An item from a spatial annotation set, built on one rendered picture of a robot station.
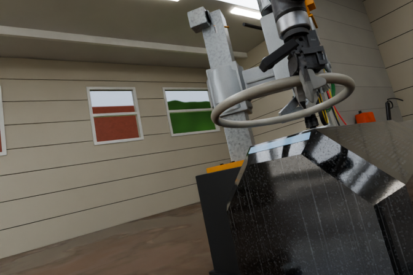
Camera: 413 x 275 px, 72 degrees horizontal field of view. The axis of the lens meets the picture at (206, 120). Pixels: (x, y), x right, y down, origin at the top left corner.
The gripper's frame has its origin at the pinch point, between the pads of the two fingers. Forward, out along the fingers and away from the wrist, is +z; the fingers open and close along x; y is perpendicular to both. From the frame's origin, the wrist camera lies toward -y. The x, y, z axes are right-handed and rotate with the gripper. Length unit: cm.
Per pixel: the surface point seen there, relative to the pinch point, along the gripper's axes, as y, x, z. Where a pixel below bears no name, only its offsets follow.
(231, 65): 5, 136, -72
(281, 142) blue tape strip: 3.9, 43.1, 5.0
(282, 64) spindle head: 22, 71, -41
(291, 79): -2.7, -1.3, -6.4
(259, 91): -11.2, 1.6, -5.3
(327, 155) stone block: 14.3, 27.6, 13.8
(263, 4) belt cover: 19, 69, -77
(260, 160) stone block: -5.3, 46.9, 10.6
